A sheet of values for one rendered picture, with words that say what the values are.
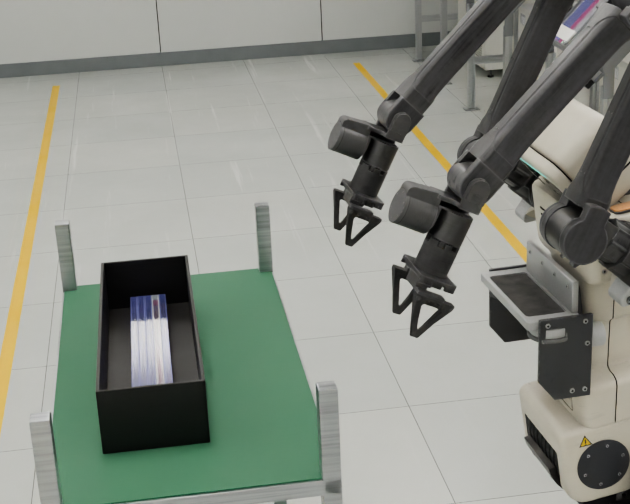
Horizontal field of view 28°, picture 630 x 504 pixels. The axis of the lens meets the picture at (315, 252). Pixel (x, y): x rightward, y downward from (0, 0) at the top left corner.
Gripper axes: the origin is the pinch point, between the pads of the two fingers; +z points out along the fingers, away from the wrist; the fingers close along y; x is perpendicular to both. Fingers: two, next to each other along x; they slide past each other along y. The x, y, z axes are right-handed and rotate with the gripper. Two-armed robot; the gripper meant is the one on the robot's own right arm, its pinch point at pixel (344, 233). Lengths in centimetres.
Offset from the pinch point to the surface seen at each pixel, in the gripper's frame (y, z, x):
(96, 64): -697, 101, 23
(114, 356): 8.3, 34.6, -34.4
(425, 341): -179, 68, 110
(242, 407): 32.8, 27.0, -15.8
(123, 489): 54, 37, -35
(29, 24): -701, 92, -31
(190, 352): 10.8, 28.5, -22.0
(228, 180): -399, 84, 74
